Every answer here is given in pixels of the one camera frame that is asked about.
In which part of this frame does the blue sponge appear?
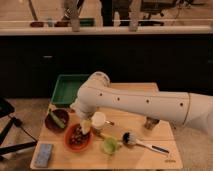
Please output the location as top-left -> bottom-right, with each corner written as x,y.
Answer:
34,144 -> 53,168

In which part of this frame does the white cup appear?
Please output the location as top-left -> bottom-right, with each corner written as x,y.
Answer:
92,112 -> 106,130

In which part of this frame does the black tripod stand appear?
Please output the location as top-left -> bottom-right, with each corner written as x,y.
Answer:
0,97 -> 37,160

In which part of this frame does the green cup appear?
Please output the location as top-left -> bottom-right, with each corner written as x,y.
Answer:
102,138 -> 118,155

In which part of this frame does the small brown jar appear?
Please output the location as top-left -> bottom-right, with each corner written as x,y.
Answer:
144,117 -> 159,130

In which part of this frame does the dark purple grapes bunch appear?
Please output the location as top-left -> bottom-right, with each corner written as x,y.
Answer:
69,125 -> 89,145

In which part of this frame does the red bowl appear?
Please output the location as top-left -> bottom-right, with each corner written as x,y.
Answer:
64,124 -> 93,152

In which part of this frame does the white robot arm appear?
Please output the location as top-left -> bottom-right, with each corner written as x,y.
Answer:
71,71 -> 213,137

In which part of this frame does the green plastic tray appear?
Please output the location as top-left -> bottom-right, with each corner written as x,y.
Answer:
51,74 -> 89,108

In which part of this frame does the dark brown bowl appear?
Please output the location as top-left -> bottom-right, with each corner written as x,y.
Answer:
45,109 -> 69,133

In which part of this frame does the green cucumber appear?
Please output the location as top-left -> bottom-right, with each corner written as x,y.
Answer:
49,111 -> 65,129

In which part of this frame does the dish brush with white handle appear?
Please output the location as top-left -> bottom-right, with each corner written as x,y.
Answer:
122,132 -> 169,154

